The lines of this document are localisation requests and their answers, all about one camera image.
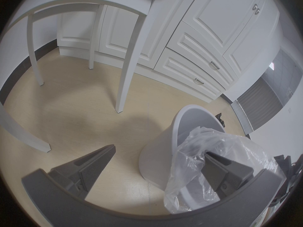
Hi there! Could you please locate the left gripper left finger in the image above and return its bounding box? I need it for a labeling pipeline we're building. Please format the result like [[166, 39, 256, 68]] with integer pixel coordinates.
[[48, 144, 116, 200]]

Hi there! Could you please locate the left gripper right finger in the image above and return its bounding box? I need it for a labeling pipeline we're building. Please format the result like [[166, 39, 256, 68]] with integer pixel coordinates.
[[201, 151, 255, 200]]

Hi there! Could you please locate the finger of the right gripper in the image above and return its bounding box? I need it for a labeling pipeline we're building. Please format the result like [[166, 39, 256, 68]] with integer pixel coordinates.
[[274, 154, 292, 174]]

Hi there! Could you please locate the clear plastic bag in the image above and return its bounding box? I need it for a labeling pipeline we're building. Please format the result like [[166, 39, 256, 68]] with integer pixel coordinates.
[[163, 126, 285, 215]]

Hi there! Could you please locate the black plastic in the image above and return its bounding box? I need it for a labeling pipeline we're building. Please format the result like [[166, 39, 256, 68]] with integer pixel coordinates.
[[215, 113, 227, 128]]

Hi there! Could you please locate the white trash bin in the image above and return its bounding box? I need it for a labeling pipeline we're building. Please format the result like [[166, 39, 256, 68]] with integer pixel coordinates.
[[138, 104, 226, 210]]

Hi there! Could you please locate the grey and white chair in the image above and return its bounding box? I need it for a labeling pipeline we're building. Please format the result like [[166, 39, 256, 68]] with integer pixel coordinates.
[[0, 0, 178, 154]]

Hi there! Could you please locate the white wardrobe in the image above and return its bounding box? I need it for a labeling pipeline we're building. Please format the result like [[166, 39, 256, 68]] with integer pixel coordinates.
[[57, 0, 281, 103]]

